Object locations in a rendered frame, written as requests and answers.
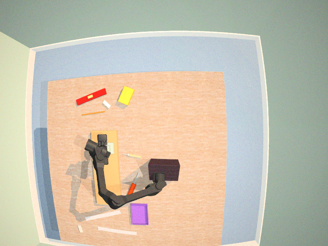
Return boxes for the light orange floor panel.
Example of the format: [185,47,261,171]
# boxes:
[91,130,122,205]

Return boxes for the purple rectangular tray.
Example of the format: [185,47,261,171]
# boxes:
[131,203,149,225]

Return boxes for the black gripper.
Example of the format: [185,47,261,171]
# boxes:
[97,134,109,165]

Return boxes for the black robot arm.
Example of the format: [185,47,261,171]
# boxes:
[84,139,167,210]

